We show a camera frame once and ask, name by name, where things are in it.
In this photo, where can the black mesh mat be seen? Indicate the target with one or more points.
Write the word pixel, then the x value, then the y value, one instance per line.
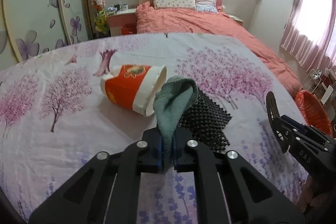
pixel 207 119

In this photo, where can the pink tree print tablecloth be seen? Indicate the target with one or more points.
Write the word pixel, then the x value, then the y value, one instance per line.
pixel 78 134

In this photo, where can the pink curtain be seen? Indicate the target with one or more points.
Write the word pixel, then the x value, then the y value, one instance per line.
pixel 307 16

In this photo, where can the pale wooden nightstand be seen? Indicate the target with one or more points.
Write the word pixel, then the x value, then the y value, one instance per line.
pixel 236 19

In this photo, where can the pink and white nightstand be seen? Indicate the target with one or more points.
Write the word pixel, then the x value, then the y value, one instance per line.
pixel 118 22

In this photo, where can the floral sliding door wardrobe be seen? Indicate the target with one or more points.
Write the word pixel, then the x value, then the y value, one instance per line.
pixel 39 3

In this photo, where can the orange white instant noodle cup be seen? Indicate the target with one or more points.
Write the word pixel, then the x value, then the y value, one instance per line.
pixel 123 87

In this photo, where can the green yellow plush toy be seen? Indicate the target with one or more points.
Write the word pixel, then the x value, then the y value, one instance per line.
pixel 101 19

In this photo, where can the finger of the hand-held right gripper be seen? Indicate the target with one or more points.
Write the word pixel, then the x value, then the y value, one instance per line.
pixel 295 124
pixel 290 137

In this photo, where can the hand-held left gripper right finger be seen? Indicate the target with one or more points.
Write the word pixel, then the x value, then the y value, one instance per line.
pixel 178 158

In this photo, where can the red plastic trash basket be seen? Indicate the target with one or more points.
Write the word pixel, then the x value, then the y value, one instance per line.
pixel 315 111

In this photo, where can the person's right hand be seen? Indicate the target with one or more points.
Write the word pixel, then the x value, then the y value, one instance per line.
pixel 317 197

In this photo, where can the white cluttered shelf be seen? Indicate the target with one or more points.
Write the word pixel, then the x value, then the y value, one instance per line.
pixel 328 87

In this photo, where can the pink striped pillow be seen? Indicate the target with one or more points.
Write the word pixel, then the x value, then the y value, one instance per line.
pixel 206 1

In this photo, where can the small red bin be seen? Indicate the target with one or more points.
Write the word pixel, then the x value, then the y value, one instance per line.
pixel 128 29

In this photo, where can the white mug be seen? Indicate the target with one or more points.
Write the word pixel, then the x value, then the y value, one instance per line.
pixel 124 6

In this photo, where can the bed with coral duvet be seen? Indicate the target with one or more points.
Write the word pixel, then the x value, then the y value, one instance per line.
pixel 199 22

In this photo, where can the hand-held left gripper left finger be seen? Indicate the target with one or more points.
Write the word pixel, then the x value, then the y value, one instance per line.
pixel 157 151

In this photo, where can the green towel cloth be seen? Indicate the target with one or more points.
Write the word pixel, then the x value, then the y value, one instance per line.
pixel 170 108

